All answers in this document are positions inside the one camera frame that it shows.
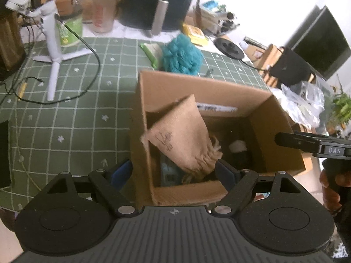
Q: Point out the green lidded jar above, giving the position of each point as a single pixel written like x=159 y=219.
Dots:
x=70 y=33

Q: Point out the small white bottle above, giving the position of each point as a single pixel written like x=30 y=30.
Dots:
x=243 y=45

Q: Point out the black air fryer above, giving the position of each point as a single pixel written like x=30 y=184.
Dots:
x=142 y=5

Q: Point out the clear plastic bag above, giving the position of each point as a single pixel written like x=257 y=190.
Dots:
x=301 y=101

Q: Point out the green potted plant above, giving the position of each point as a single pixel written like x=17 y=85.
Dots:
x=341 y=104

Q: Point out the black monitor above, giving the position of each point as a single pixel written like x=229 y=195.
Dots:
x=323 y=49

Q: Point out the white tripod stand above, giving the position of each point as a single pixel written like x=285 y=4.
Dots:
x=53 y=46

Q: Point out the grey shaker bottle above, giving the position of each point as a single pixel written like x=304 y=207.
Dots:
x=102 y=13

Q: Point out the brown cardboard box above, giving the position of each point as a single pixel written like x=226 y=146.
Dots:
x=219 y=93

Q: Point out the dark brown appliance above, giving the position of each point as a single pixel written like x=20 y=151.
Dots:
x=11 y=38

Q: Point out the black phone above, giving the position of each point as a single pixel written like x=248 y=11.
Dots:
x=4 y=156

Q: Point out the yellow wipes packet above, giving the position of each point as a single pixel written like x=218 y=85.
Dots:
x=196 y=34

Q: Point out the black cloth bag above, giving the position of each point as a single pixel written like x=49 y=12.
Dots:
x=290 y=68

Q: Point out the green checked tablecloth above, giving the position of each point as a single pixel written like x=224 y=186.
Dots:
x=68 y=120

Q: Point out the yellow marker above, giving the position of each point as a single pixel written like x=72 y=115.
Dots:
x=22 y=89

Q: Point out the blue wipes packet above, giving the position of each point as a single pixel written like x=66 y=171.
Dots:
x=168 y=171

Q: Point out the person's right hand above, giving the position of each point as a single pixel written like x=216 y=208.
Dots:
x=330 y=197

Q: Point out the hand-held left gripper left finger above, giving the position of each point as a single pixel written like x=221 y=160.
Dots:
x=122 y=170

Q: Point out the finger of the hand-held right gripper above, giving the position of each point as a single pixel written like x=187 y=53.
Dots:
x=293 y=141

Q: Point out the teal bath sponge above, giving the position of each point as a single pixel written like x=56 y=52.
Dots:
x=181 y=54

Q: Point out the black kettle base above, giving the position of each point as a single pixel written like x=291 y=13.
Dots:
x=227 y=48

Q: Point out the green wipes packet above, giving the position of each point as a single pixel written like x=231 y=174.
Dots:
x=152 y=53

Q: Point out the wooden chair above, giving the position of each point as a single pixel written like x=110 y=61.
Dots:
x=264 y=56

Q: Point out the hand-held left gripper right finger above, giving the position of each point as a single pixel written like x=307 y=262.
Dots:
x=223 y=170

